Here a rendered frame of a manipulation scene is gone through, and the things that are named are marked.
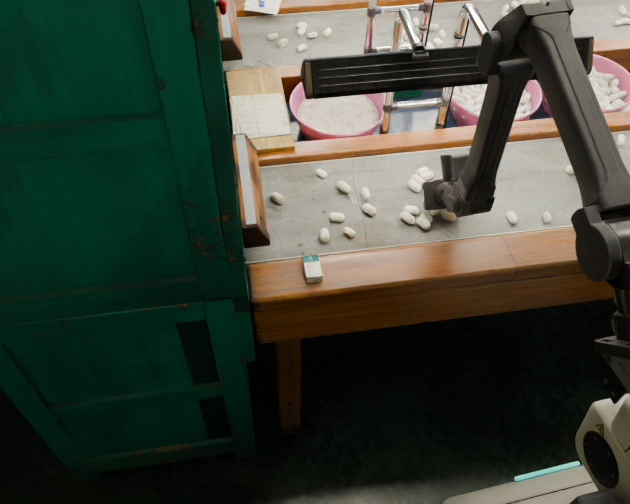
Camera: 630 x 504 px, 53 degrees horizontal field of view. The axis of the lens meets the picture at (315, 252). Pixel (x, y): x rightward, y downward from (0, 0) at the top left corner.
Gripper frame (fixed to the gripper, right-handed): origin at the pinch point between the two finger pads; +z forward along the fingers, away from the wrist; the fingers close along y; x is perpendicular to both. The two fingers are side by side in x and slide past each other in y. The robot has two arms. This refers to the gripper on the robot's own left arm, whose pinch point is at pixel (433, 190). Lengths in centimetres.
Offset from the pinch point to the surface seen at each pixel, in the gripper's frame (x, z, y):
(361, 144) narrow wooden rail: -12.3, 11.8, 14.8
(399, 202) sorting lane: 1.9, -0.6, 8.9
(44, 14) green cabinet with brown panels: -33, -69, 67
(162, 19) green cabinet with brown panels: -32, -69, 54
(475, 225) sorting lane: 8.2, -7.8, -7.2
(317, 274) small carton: 12.9, -20.2, 32.4
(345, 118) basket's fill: -19.2, 24.0, 16.4
